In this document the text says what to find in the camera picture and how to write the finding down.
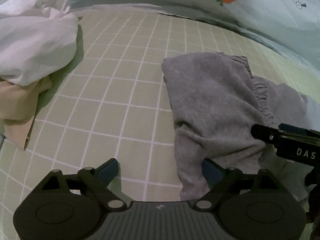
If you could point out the beige garment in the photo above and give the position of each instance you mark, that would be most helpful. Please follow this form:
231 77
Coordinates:
18 109

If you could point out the green checkered bed sheet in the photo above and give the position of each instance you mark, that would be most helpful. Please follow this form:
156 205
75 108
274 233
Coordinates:
111 102

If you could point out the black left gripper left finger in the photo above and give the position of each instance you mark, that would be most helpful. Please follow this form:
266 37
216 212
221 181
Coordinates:
69 206

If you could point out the white crumpled garment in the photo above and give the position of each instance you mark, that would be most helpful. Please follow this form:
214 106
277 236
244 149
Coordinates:
38 37

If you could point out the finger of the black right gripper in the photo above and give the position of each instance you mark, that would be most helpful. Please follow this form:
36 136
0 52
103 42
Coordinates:
266 134

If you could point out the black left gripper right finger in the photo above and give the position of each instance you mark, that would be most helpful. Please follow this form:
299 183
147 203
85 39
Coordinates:
250 206

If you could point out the grey sweatpants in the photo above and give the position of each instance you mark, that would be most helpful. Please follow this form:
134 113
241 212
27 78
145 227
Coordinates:
215 100

